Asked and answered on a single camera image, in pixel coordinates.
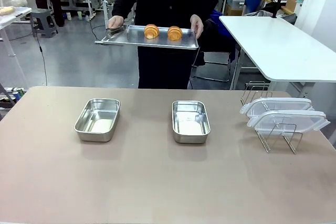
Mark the person's left hand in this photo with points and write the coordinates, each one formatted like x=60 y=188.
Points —
x=197 y=24

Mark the person's right hand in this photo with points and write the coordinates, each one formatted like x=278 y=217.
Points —
x=115 y=21

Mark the metal serving tongs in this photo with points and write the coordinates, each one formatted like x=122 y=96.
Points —
x=114 y=32

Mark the golden croissant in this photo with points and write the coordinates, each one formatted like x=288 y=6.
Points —
x=174 y=33
x=151 y=31

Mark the aluminium baking tray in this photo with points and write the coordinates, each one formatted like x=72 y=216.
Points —
x=157 y=41

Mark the rectangular stainless steel container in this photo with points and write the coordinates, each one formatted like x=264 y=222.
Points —
x=190 y=123
x=98 y=121

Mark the clear plastic snap lid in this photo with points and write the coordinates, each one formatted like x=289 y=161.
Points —
x=288 y=120
x=278 y=103

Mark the person's right forearm black sleeve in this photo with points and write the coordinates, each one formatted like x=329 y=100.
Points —
x=123 y=3

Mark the pale bread loaf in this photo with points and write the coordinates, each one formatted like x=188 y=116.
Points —
x=6 y=11

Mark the black cantilever chair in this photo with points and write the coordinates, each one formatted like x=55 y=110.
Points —
x=218 y=58

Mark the translucent storage bin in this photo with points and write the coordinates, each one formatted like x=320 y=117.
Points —
x=236 y=5

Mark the grey plastic stool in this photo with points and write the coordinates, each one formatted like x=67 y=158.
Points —
x=44 y=20

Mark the white table with rounded corners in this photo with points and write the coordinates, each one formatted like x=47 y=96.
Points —
x=275 y=43

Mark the white side table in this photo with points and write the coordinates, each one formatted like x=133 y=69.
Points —
x=11 y=18

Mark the group of drink cans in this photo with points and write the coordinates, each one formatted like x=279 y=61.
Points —
x=13 y=95

